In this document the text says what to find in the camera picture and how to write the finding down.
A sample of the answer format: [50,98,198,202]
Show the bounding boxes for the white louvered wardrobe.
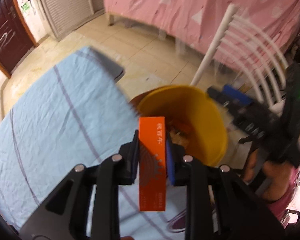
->
[40,0,104,41]

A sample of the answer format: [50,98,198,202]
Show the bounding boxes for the dark red wooden door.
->
[0,0,38,78]

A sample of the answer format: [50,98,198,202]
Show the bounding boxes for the trash pieces inside bin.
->
[167,119,192,149]

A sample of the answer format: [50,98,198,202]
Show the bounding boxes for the white metal chair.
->
[190,3,288,113]

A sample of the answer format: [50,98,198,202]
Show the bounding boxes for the yellow plastic trash bin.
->
[138,85,228,166]

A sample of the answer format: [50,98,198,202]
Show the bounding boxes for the pink tree-patterned bed curtain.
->
[102,0,300,73]

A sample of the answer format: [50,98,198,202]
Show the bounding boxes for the light blue striped bedsheet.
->
[0,47,186,239]

